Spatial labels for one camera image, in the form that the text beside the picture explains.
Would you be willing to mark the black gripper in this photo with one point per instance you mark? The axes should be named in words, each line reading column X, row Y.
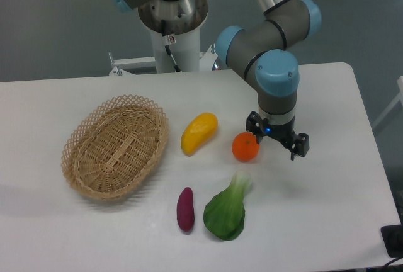
column 297, row 144

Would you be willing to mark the orange fruit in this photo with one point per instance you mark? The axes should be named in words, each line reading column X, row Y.
column 244, row 147

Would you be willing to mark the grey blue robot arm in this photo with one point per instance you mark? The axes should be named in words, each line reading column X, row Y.
column 260, row 56

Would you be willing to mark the yellow mango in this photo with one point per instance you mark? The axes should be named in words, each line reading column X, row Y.
column 200, row 130

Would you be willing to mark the green bok choy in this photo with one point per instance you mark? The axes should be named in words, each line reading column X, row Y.
column 224, row 214

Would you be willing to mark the purple sweet potato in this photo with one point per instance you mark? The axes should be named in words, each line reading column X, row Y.
column 185, row 210

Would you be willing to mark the black device at table edge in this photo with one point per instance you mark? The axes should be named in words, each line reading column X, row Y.
column 392, row 239

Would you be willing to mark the woven wicker basket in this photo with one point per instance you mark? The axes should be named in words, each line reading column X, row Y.
column 116, row 147

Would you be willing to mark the white frame right edge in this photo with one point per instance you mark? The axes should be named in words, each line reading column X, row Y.
column 390, row 111

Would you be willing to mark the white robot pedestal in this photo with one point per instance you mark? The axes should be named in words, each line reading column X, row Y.
column 174, row 28

